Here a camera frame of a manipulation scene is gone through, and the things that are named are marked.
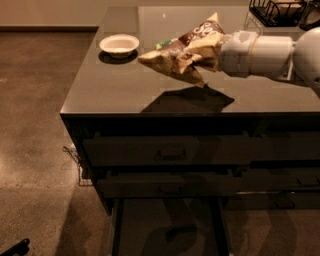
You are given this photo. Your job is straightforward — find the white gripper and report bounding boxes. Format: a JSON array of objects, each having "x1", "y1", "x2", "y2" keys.
[{"x1": 218, "y1": 30, "x2": 294, "y2": 80}]

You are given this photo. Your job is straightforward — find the brown chip bag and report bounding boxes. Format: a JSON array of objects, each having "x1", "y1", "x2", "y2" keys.
[{"x1": 138, "y1": 13, "x2": 225, "y2": 87}]

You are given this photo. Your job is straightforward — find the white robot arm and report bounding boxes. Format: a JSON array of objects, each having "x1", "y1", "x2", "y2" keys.
[{"x1": 218, "y1": 28, "x2": 320, "y2": 94}]

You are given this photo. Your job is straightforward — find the dark round object on counter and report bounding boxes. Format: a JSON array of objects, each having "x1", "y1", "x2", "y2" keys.
[{"x1": 299, "y1": 0, "x2": 320, "y2": 31}]

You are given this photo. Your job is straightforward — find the green chip bag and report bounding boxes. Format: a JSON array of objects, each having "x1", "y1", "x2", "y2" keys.
[{"x1": 154, "y1": 38, "x2": 177, "y2": 50}]

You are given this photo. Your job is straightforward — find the top right drawer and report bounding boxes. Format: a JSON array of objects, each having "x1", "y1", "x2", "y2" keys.
[{"x1": 252, "y1": 131, "x2": 320, "y2": 161}]

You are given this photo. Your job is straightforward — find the top left drawer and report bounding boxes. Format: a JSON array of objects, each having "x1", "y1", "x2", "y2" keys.
[{"x1": 83, "y1": 135, "x2": 255, "y2": 166}]

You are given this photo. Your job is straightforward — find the middle right drawer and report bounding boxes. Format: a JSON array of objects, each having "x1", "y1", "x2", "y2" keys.
[{"x1": 239, "y1": 167, "x2": 320, "y2": 192}]

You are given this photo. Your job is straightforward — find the dark counter cabinet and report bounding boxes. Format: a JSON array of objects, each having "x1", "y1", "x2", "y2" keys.
[{"x1": 60, "y1": 6, "x2": 320, "y2": 207}]

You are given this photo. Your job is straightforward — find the middle left drawer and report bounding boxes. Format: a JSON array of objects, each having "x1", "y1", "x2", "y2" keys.
[{"x1": 95, "y1": 172, "x2": 241, "y2": 198}]

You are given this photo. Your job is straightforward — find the bottom right drawer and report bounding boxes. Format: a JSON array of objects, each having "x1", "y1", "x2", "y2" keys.
[{"x1": 224, "y1": 192, "x2": 320, "y2": 210}]

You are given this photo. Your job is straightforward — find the open bottom drawer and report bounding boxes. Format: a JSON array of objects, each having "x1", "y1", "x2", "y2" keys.
[{"x1": 108, "y1": 197, "x2": 234, "y2": 256}]

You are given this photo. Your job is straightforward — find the white bowl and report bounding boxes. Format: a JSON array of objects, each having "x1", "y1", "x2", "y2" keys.
[{"x1": 99, "y1": 34, "x2": 140, "y2": 59}]

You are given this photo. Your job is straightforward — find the black object floor corner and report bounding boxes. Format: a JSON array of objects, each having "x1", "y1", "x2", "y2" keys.
[{"x1": 0, "y1": 238, "x2": 30, "y2": 256}]

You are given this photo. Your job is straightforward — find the black wire basket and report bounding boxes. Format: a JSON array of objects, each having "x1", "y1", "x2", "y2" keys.
[{"x1": 249, "y1": 0, "x2": 307, "y2": 27}]

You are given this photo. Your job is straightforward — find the wire rack on floor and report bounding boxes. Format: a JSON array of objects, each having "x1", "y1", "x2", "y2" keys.
[{"x1": 62, "y1": 145, "x2": 92, "y2": 187}]

